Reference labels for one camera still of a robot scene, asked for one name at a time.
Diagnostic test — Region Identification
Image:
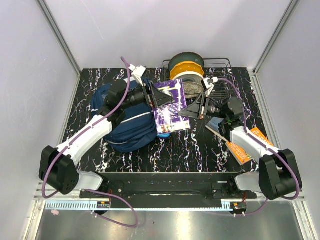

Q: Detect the dark blue 1984 book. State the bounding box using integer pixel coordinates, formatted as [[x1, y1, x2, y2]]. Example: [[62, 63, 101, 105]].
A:
[[205, 117, 228, 142]]

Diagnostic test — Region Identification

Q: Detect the blue dinosaur pencil case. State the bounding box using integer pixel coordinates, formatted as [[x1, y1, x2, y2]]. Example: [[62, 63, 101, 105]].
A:
[[157, 133, 171, 139]]

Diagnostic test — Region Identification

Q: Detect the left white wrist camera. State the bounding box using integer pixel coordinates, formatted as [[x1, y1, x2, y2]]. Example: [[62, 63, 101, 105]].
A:
[[129, 64, 146, 85]]

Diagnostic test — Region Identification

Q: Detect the orange yellow plate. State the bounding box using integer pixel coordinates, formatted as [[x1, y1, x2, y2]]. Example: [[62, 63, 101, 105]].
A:
[[169, 61, 205, 80]]

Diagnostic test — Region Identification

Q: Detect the orange yellow paperback book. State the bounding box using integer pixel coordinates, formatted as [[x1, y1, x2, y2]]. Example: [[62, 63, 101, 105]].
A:
[[226, 126, 279, 166]]

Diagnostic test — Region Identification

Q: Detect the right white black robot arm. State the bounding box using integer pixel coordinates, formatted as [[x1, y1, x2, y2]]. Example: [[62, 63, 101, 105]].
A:
[[178, 93, 302, 200]]

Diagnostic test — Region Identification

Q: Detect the patterned beige plate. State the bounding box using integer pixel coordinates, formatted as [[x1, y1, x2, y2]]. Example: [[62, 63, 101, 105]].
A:
[[182, 81, 204, 99]]

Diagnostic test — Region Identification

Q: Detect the navy blue student backpack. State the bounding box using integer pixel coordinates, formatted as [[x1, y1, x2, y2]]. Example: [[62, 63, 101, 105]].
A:
[[90, 83, 158, 153]]

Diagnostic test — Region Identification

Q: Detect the purple cable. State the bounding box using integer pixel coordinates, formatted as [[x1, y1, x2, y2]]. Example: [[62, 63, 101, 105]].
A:
[[214, 77, 301, 218], [41, 56, 140, 228]]

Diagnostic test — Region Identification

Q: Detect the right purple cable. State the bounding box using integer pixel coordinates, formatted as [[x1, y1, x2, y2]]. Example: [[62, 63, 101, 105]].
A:
[[214, 77, 301, 218]]

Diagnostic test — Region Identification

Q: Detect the purple paperback book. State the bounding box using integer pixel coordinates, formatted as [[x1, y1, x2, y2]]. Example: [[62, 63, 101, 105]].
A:
[[153, 78, 191, 135]]

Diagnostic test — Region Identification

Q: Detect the black wire dish rack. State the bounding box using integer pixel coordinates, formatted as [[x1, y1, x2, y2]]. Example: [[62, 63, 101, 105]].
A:
[[161, 57, 232, 100]]

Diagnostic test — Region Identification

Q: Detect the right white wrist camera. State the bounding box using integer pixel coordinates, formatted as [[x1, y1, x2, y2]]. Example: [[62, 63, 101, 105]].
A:
[[201, 77, 219, 98]]

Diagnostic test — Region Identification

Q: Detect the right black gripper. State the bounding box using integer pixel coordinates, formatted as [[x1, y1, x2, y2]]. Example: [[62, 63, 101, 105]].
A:
[[177, 93, 228, 121]]

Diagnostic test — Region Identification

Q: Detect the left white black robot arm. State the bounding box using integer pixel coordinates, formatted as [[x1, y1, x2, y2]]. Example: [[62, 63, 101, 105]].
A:
[[39, 78, 173, 198]]

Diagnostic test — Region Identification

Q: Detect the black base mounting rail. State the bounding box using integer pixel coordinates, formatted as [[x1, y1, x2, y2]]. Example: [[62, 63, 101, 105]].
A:
[[79, 171, 258, 210]]

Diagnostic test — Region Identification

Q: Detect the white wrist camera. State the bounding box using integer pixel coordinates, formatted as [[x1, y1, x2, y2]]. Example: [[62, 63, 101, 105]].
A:
[[129, 64, 146, 85], [201, 77, 219, 98]]

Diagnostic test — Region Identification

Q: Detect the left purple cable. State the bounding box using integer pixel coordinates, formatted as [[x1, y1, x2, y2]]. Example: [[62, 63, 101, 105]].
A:
[[41, 56, 140, 228]]

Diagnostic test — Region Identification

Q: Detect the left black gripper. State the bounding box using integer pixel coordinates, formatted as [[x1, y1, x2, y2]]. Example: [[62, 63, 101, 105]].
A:
[[121, 79, 174, 110]]

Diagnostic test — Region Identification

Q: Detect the dark green plate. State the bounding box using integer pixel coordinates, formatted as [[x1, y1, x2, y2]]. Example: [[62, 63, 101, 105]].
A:
[[168, 52, 205, 71]]

